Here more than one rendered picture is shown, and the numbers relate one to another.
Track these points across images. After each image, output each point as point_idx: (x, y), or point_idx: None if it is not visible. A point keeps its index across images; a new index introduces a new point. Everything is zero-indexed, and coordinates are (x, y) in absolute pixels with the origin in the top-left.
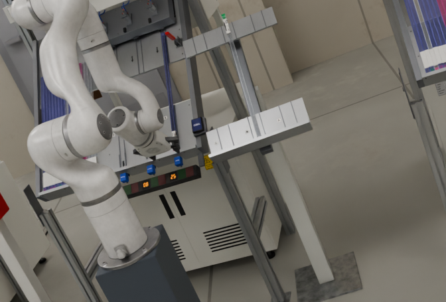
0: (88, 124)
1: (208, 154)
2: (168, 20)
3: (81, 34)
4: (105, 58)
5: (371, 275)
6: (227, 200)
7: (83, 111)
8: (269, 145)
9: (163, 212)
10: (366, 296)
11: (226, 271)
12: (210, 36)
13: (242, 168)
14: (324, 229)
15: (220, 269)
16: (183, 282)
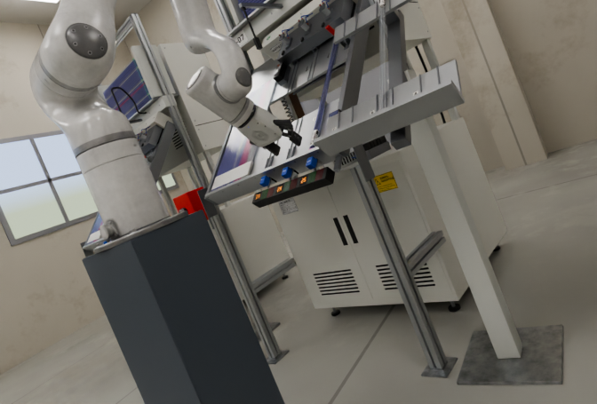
0: (54, 30)
1: (378, 174)
2: (341, 22)
3: None
4: (187, 5)
5: (584, 366)
6: (400, 232)
7: (59, 15)
8: (402, 134)
9: (338, 237)
10: (566, 399)
11: (402, 316)
12: (363, 14)
13: (416, 194)
14: (530, 290)
15: (398, 312)
16: (213, 297)
